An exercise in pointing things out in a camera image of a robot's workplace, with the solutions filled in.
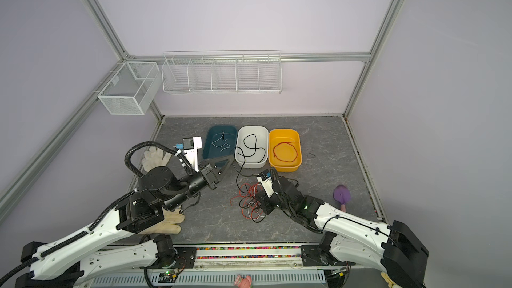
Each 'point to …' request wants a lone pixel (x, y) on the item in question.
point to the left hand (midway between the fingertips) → (234, 162)
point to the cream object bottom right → (385, 276)
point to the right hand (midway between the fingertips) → (256, 196)
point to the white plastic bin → (261, 132)
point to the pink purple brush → (342, 193)
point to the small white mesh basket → (131, 90)
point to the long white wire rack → (222, 73)
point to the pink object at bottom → (243, 282)
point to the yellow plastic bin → (284, 149)
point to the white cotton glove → (152, 159)
